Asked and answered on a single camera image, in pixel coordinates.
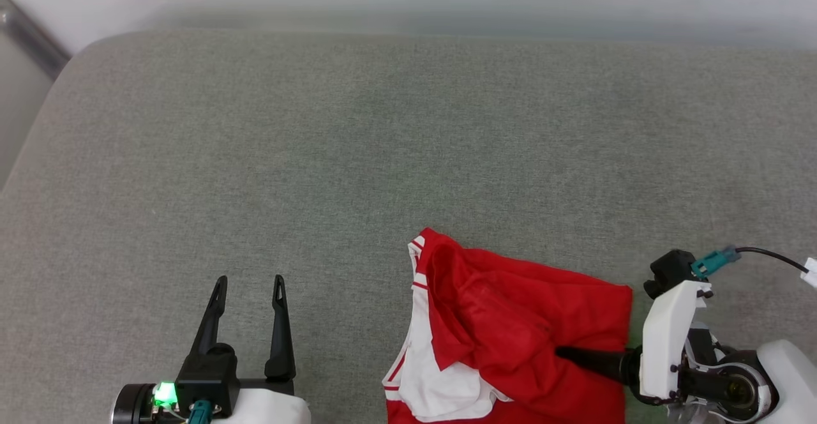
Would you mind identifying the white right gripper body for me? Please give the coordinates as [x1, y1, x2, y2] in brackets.
[627, 281, 713, 400]

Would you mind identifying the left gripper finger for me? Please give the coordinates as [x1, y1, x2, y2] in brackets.
[264, 275, 297, 381]
[190, 275, 229, 356]

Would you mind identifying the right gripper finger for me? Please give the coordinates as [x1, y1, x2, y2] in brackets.
[555, 346, 630, 384]

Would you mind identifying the cable with teal connector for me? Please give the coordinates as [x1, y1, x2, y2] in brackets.
[167, 400, 213, 424]
[689, 245, 810, 281]

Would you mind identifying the red and white garment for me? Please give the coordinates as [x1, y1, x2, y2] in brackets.
[382, 227, 634, 424]

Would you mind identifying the grey metal door frame strip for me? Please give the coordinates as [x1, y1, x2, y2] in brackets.
[0, 0, 72, 81]

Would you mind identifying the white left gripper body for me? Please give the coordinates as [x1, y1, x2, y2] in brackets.
[214, 379, 312, 424]

